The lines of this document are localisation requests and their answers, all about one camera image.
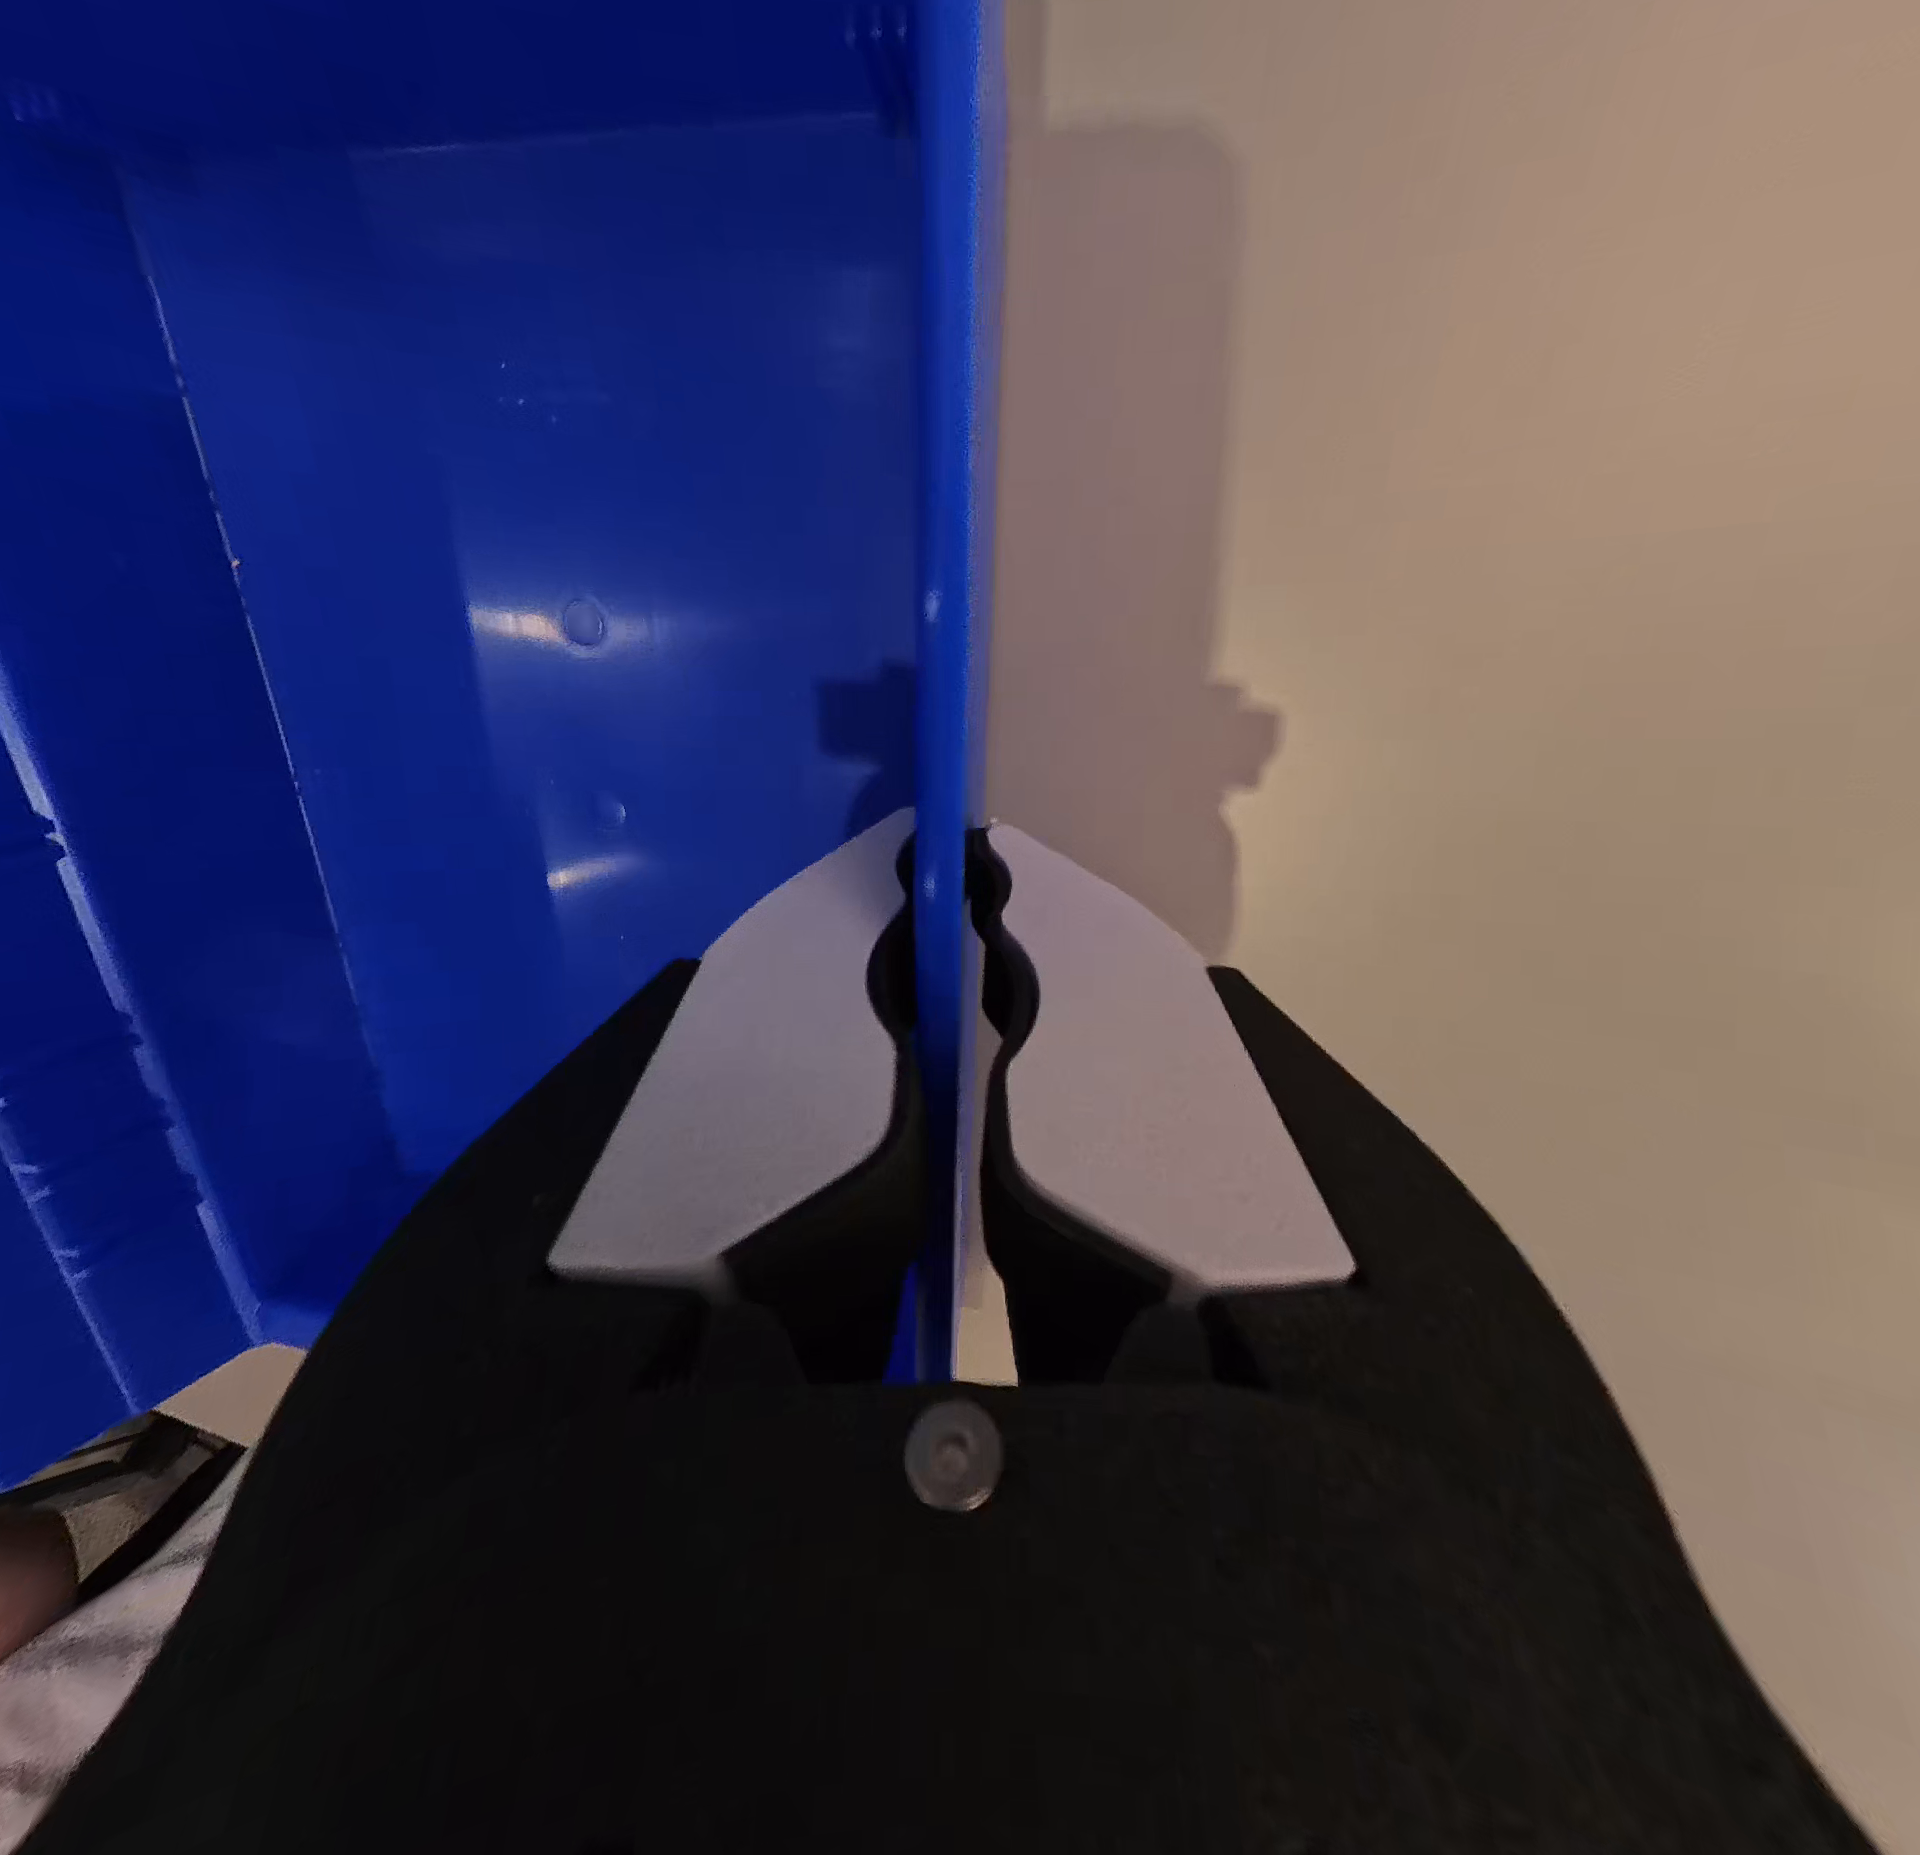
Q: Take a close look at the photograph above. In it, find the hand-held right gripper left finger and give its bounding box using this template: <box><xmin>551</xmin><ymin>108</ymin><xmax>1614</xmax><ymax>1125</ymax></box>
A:
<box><xmin>546</xmin><ymin>809</ymin><xmax>920</xmax><ymax>1287</ymax></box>

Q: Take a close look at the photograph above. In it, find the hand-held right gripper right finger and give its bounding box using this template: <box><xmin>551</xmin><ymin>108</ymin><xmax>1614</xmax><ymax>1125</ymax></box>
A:
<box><xmin>972</xmin><ymin>819</ymin><xmax>1360</xmax><ymax>1297</ymax></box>

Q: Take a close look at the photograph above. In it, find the blue plastic bin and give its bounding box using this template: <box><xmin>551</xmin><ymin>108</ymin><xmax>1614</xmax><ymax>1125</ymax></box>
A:
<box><xmin>0</xmin><ymin>0</ymin><xmax>1010</xmax><ymax>1497</ymax></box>

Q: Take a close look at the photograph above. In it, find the person's light shirt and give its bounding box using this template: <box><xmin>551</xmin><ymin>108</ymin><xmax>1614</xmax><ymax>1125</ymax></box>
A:
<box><xmin>0</xmin><ymin>1495</ymin><xmax>242</xmax><ymax>1811</ymax></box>

